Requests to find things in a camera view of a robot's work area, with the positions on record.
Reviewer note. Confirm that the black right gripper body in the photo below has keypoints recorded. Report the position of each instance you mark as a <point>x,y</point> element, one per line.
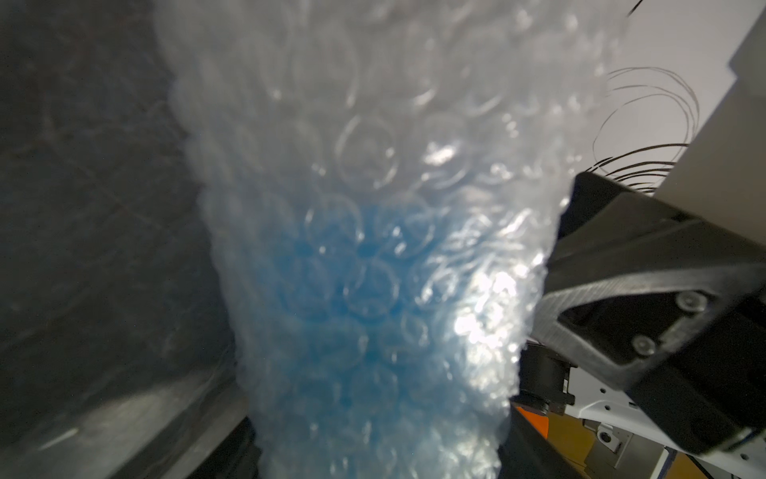
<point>711,395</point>

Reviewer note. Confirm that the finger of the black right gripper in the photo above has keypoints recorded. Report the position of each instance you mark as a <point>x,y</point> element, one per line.
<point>616,243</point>

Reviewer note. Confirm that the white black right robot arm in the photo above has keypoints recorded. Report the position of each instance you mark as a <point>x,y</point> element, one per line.
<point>662,316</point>

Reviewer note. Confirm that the blue plastic wine glass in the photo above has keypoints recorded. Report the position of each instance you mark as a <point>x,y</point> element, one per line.
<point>359,320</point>

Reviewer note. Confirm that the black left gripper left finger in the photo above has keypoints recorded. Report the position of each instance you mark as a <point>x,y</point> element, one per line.
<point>235,458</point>

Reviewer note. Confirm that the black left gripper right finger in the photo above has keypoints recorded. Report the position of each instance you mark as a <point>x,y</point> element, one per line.
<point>525,454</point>

